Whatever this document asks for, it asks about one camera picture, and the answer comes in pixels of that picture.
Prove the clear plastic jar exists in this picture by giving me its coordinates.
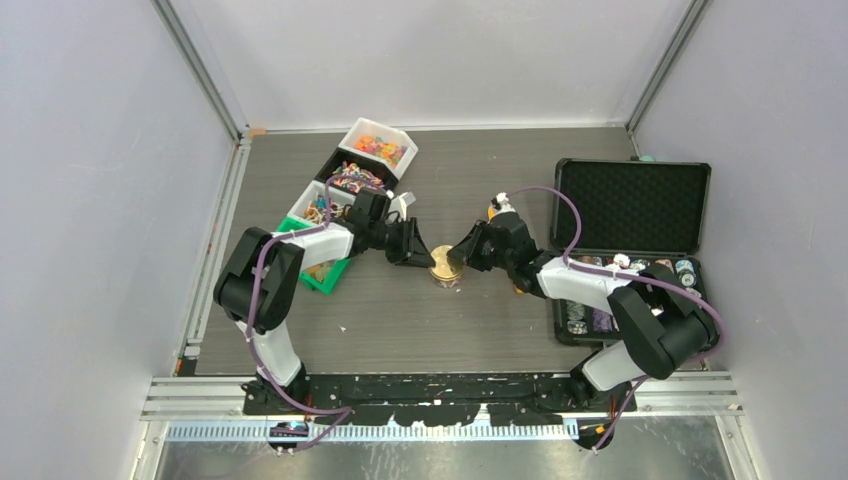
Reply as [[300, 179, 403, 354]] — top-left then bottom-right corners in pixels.
[[431, 272, 461, 289]]

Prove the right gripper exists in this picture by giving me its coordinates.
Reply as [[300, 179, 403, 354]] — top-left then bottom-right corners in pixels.
[[449, 219, 515, 272]]

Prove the black swirl lollipop bin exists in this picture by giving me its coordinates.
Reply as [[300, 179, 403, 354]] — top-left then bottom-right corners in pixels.
[[315, 148, 399, 194]]

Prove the white gummy candy bin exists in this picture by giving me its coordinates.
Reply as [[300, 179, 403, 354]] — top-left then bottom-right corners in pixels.
[[338, 117, 418, 178]]

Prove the black poker chip case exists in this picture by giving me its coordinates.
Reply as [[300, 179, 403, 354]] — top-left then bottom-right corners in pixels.
[[549, 157, 723, 349]]

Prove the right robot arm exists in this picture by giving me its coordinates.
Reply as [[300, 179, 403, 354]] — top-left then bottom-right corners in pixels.
[[447, 193, 721, 411]]

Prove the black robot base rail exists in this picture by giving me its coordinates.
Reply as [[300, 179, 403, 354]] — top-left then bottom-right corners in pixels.
[[245, 370, 637, 429]]

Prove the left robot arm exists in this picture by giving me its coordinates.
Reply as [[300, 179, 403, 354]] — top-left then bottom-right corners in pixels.
[[213, 188, 435, 414]]

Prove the green candy bin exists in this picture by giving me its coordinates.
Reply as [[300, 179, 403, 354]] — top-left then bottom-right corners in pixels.
[[277, 216, 350, 295]]

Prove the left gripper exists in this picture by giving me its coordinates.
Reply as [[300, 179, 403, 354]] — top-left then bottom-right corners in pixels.
[[370, 218, 435, 271]]

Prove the white lollipop bin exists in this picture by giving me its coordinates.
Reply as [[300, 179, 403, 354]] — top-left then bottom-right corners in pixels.
[[288, 181, 355, 225]]

